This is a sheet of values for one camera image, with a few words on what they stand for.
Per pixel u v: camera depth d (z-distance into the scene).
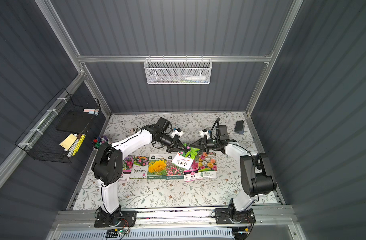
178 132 0.84
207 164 0.92
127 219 0.73
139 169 0.90
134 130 1.08
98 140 0.89
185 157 0.77
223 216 0.74
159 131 0.75
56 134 0.72
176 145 0.77
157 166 0.91
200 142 0.81
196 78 0.87
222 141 0.73
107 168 0.52
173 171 0.89
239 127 1.08
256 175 0.46
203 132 0.85
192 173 0.89
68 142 0.69
